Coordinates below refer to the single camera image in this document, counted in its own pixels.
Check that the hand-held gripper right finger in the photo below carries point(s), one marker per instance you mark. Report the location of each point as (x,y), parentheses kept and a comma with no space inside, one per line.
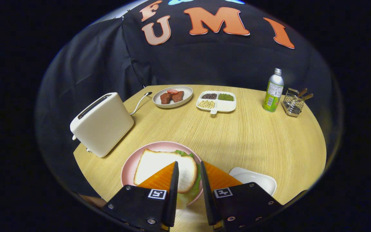
(246,203)

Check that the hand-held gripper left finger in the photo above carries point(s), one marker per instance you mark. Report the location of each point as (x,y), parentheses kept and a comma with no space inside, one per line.
(140,206)

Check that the bread slice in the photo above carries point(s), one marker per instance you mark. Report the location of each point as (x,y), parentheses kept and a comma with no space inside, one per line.
(153,164)

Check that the green lettuce leaf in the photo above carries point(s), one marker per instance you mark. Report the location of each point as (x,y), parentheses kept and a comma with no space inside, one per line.
(188,197)

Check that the white square plate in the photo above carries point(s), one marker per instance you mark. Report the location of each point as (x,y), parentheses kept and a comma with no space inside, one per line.
(256,178)

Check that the pink plate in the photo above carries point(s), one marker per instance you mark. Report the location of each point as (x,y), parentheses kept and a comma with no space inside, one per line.
(129,170)

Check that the white toaster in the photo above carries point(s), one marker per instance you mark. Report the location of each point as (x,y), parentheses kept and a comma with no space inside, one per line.
(105,129)

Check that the white divided dish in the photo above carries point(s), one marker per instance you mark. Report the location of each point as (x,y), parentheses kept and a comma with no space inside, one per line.
(226,105)

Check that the pile of pale soybeans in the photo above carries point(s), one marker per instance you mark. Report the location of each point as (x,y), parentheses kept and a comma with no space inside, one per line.
(206,104)

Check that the pile of green beans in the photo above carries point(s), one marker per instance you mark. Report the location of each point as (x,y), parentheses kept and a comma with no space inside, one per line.
(225,97)

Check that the brown meat piece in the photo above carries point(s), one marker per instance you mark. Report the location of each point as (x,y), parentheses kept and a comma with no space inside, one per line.
(166,98)
(178,96)

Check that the green bottle with silver cap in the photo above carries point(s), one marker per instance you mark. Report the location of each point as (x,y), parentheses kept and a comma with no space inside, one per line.
(273,93)

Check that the pile of dark red beans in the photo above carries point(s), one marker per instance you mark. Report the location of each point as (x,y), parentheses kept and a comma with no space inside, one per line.
(209,96)

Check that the pink sausage piece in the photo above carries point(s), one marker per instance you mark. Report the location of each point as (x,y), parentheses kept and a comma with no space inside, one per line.
(173,91)

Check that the white round plate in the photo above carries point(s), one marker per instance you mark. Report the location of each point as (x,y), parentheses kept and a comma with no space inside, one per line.
(187,91)

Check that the black backdrop cloth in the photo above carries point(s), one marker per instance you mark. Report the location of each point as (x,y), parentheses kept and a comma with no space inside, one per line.
(204,58)

